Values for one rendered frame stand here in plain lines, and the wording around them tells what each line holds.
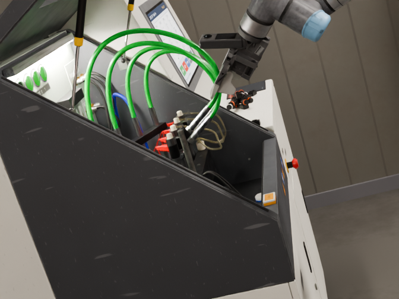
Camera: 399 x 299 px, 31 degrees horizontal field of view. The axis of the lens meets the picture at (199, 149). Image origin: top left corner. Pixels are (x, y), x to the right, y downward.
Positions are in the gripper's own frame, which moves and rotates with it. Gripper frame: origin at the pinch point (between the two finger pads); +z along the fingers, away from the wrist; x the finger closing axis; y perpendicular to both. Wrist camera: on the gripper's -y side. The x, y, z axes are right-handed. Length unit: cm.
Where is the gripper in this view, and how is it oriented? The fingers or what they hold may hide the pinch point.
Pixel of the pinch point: (213, 87)
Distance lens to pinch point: 193.8
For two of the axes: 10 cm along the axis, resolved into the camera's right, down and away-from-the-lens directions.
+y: 9.0, 4.4, 0.6
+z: -3.9, 7.2, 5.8
